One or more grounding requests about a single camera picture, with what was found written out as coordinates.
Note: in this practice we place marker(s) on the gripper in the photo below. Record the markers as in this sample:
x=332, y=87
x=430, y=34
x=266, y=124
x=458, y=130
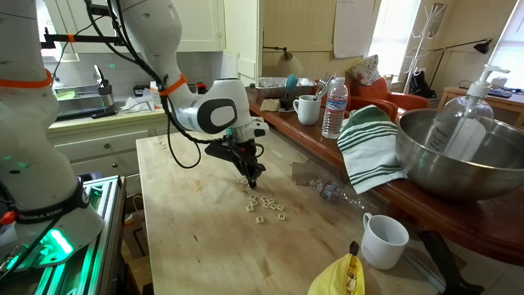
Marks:
x=245, y=148

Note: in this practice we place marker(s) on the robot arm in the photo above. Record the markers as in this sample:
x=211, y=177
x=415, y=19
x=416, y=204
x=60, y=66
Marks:
x=155, y=32

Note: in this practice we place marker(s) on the brown paper scrap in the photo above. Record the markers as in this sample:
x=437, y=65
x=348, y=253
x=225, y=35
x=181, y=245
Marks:
x=305, y=172

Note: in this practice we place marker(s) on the white mug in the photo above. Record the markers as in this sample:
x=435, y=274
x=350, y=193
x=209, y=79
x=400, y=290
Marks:
x=378, y=250
x=309, y=110

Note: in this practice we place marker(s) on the crushed clear plastic bottle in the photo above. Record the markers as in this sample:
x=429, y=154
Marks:
x=333, y=191

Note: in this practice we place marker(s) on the foil tray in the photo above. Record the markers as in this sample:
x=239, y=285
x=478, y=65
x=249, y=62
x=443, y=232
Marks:
x=270, y=86

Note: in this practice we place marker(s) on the teal dish brush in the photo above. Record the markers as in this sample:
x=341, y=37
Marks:
x=291, y=83

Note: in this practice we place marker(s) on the clear water bottle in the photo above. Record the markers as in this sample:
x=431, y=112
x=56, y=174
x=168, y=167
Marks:
x=335, y=110

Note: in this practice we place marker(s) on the bunch of forks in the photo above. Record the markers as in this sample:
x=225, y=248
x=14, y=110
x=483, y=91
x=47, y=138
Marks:
x=323, y=88

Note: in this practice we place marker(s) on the green striped white towel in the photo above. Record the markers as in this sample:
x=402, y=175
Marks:
x=368, y=151

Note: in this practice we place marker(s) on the crumpled white paper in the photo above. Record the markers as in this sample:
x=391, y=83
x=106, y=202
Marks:
x=137, y=104

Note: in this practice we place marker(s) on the yellow banana-shaped pouch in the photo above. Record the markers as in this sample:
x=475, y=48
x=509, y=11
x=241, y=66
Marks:
x=335, y=278

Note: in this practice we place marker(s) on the orange armchair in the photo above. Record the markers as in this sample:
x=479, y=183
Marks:
x=380, y=96

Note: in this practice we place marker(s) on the patterned cushion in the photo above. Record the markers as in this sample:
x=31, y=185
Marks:
x=365, y=69

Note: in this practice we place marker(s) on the white kitchen cabinet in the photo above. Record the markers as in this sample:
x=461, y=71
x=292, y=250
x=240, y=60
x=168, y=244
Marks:
x=102, y=143

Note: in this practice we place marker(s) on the steel utensil holder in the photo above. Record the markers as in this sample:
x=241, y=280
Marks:
x=106, y=92

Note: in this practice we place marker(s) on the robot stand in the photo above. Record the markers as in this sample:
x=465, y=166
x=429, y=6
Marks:
x=102, y=246

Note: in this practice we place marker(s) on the white paper sheet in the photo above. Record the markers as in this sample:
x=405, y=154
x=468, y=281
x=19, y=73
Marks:
x=354, y=28

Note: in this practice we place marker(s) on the black bag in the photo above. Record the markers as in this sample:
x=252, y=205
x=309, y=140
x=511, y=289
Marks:
x=419, y=86

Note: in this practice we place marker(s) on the dish rack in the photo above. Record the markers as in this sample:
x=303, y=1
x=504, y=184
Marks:
x=77, y=102

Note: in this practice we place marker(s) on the window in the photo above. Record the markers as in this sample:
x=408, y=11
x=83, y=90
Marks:
x=509, y=53
x=393, y=32

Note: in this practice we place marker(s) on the brown wooden table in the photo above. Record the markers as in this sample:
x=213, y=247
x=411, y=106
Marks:
x=450, y=213

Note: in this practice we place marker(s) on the large steel bowl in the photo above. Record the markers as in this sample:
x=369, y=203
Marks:
x=458, y=172

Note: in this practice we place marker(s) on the clear pump bottle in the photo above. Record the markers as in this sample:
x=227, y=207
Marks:
x=462, y=131

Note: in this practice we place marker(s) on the white coat rack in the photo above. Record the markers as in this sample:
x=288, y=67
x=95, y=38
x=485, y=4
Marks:
x=423, y=37

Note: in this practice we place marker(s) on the wooden desk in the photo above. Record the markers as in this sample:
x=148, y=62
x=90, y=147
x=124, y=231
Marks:
x=503, y=100

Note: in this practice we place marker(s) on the black desk lamp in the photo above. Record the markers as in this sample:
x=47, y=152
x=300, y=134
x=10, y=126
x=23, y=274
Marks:
x=483, y=46

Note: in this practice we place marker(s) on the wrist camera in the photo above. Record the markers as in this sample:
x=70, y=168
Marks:
x=219, y=150

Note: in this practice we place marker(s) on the wall lamp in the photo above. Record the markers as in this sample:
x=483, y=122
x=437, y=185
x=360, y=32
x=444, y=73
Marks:
x=288, y=61

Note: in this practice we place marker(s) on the white wall cupboard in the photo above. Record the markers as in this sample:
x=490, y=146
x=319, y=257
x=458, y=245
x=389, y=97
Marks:
x=200, y=24

